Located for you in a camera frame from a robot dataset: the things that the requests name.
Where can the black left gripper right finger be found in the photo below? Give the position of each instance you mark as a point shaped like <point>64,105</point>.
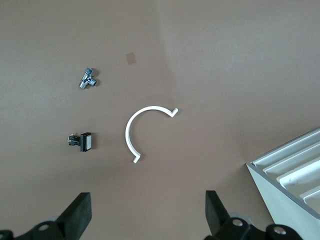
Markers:
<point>216,215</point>

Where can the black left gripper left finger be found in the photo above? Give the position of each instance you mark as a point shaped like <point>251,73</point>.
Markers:
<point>75,217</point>

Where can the white drawer cabinet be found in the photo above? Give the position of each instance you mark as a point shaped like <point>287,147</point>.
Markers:
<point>275,207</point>

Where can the black rectangular white-faced push button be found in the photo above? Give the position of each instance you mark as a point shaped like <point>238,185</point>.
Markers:
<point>86,142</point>

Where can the small blue metal potentiometer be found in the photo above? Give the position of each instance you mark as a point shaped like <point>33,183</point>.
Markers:
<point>87,79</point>

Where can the brown tape patch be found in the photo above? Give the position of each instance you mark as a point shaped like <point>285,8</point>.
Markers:
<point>131,59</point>

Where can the white semicircular bracket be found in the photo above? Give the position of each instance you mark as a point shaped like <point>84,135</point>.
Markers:
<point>127,132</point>

